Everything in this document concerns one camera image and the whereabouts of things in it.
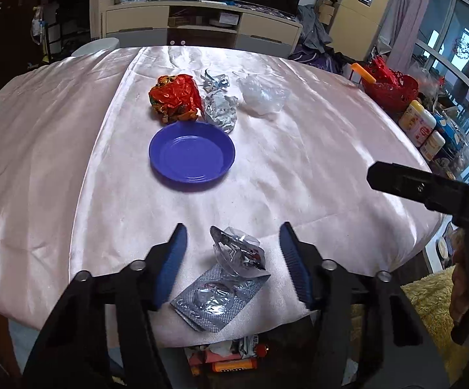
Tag purple curtain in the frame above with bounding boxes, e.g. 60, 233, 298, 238
390, 0, 435, 63

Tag small white bottle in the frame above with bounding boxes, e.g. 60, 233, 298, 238
420, 130, 446, 162

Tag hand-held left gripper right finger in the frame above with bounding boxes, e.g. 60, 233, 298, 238
279, 221, 450, 389

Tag cardboard boxes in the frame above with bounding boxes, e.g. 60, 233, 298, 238
314, 0, 338, 25

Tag pink plastic cone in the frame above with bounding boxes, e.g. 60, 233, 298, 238
189, 348, 207, 375

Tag purple bag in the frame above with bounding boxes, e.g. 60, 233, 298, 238
289, 46, 342, 76

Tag silver strip wrapper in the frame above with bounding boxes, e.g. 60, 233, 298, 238
200, 70, 231, 92

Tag red crumpled wrapper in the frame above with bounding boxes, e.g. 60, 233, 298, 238
148, 74, 203, 125

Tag white yellow bottle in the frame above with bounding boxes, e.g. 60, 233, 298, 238
398, 100, 425, 130

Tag pink satin tablecloth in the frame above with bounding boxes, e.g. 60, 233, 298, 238
0, 44, 448, 349

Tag beige standing air conditioner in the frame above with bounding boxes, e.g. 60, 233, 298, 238
327, 0, 401, 55

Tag blue printed box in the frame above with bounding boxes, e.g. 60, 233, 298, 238
435, 115, 468, 159

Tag silver foil packet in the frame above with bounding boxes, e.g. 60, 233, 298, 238
170, 263, 271, 333

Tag black trash bin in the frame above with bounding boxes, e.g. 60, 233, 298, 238
178, 330, 328, 389

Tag silver crumpled wrapper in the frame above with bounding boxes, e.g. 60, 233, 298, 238
204, 91, 239, 134

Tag orange tube can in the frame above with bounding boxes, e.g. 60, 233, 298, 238
211, 357, 258, 373

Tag clear plastic bag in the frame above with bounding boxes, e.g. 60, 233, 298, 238
236, 74, 291, 116

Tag person's right hand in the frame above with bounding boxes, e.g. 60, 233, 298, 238
450, 228, 469, 327

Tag blue plastic plate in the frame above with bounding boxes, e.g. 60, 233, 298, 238
149, 122, 237, 183

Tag red basket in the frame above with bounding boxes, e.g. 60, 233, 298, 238
360, 59, 419, 112

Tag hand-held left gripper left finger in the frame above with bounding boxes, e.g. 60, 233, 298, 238
24, 223, 188, 389

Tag white wrapper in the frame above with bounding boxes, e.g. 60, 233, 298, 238
208, 334, 259, 359

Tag clear blister pack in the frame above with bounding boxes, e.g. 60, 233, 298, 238
210, 226, 267, 278

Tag grey clothing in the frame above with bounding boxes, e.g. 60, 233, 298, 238
297, 4, 334, 55

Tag window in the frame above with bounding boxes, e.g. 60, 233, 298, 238
413, 0, 469, 187

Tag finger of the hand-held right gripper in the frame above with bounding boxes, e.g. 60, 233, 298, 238
367, 161, 456, 221

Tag orange plastic tube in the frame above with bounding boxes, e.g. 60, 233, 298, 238
350, 63, 377, 84

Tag beige folding panel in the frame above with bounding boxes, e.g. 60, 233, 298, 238
89, 0, 115, 41

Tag white red label bottle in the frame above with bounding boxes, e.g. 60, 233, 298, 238
410, 109, 437, 147

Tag beige television cabinet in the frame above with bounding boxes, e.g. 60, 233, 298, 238
102, 0, 303, 59

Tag white round stool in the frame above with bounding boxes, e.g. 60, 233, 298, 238
71, 37, 120, 57

